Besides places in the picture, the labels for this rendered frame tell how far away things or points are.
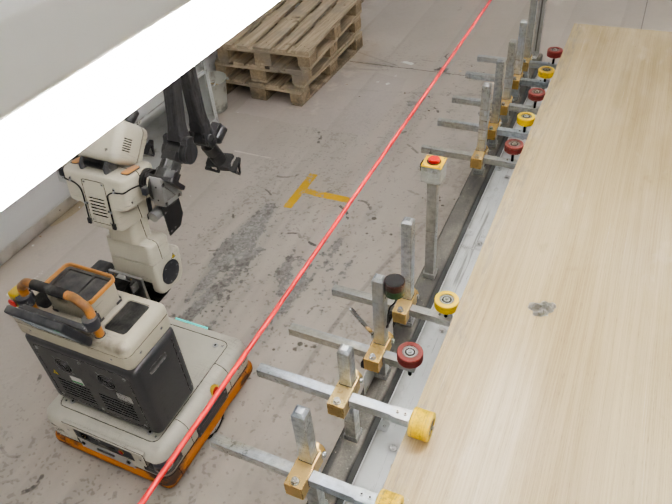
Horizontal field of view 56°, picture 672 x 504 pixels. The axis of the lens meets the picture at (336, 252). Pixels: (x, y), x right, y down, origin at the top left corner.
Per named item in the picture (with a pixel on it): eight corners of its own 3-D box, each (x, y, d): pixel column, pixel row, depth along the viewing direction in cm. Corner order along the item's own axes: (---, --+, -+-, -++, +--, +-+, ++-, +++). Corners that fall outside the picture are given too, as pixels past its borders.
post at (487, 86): (473, 179, 294) (482, 84, 263) (475, 175, 296) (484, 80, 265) (481, 180, 293) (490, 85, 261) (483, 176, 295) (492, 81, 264)
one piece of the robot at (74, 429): (146, 468, 246) (141, 457, 241) (67, 434, 261) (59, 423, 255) (150, 463, 248) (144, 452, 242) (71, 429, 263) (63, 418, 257)
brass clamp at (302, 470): (283, 492, 156) (281, 482, 153) (307, 447, 165) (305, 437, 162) (305, 501, 154) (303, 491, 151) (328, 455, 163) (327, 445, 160)
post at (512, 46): (498, 129, 329) (508, 40, 297) (500, 126, 331) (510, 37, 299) (505, 130, 327) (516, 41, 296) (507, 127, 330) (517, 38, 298)
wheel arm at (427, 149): (420, 154, 293) (420, 146, 290) (423, 150, 295) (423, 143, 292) (514, 171, 278) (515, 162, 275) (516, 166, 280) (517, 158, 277)
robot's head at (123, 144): (113, 163, 210) (123, 119, 209) (66, 152, 217) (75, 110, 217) (141, 170, 223) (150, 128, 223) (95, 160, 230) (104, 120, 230)
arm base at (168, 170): (143, 176, 217) (171, 182, 213) (150, 154, 218) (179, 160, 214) (157, 184, 225) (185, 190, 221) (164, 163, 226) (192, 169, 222)
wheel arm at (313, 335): (289, 337, 208) (287, 328, 205) (293, 329, 210) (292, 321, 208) (414, 375, 193) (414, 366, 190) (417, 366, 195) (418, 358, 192)
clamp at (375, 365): (363, 369, 196) (363, 358, 193) (379, 338, 205) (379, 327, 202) (380, 374, 194) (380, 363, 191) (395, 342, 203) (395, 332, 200)
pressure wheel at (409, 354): (393, 380, 195) (392, 356, 188) (402, 361, 200) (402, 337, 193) (417, 387, 192) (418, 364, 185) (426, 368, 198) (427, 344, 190)
